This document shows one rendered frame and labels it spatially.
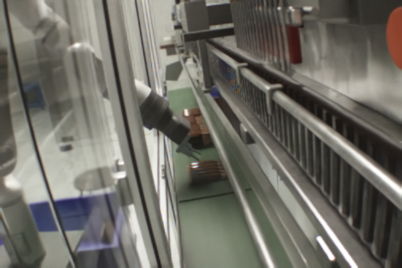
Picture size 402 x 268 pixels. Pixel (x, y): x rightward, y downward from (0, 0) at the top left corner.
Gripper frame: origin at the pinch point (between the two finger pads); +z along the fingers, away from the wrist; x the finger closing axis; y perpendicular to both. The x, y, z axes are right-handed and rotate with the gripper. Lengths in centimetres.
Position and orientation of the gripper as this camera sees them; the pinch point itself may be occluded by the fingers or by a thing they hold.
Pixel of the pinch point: (201, 158)
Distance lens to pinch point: 86.4
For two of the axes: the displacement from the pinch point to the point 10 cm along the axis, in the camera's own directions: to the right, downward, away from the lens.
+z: 8.0, 5.6, 2.1
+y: 5.9, -7.9, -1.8
